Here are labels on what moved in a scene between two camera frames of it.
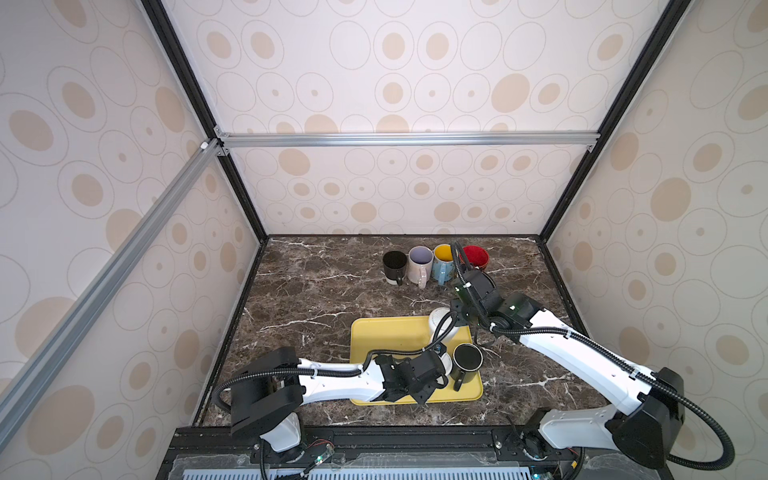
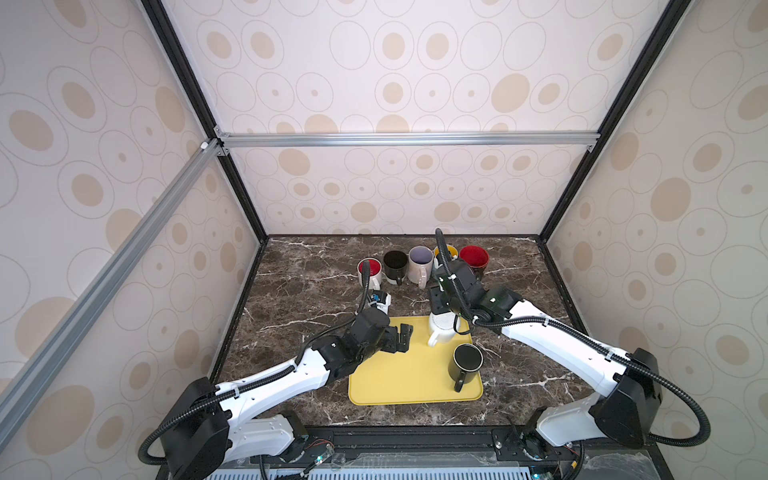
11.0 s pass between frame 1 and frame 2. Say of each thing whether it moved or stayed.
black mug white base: stayed
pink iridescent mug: stayed
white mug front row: moved
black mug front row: stayed
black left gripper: moved
